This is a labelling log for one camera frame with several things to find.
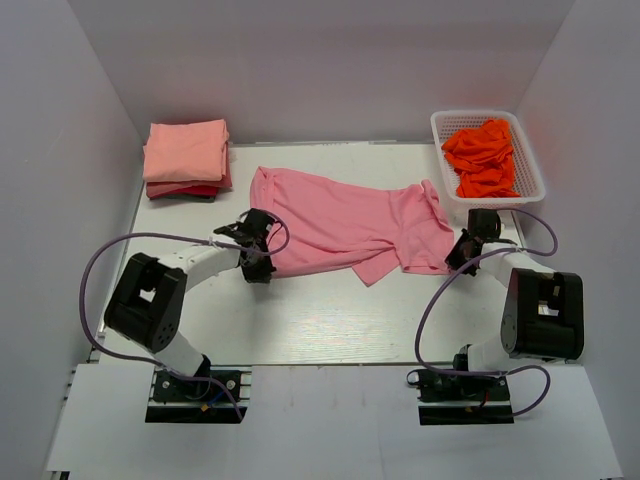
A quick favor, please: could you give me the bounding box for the pink t-shirt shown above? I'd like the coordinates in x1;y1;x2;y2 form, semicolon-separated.
145;145;233;199
249;167;454;286

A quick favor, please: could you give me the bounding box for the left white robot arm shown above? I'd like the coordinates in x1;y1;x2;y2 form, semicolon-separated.
104;209;278;399

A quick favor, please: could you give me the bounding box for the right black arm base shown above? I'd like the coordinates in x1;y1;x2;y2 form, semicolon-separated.
406;369;514;426

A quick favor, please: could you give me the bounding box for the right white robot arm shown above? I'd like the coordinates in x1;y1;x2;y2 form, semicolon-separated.
446;208;585;399

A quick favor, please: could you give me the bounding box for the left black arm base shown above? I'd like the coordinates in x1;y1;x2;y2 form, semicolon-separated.
145;367;252;425

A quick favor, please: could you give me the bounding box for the folded dark t-shirt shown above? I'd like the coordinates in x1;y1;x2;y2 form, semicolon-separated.
164;193;216;203

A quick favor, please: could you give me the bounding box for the folded red t-shirt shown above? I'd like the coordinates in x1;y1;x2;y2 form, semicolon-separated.
146;185;219;200

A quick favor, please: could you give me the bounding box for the white plastic basket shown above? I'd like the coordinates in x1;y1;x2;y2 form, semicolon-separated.
431;110;546;216

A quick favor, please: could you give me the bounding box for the orange crumpled t-shirt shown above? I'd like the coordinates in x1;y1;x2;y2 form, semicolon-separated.
441;119;519;198

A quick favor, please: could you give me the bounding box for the folded pink t-shirt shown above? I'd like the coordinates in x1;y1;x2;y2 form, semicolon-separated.
145;145;233;199

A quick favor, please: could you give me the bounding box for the folded salmon t-shirt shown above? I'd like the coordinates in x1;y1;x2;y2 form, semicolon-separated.
143;119;229;182

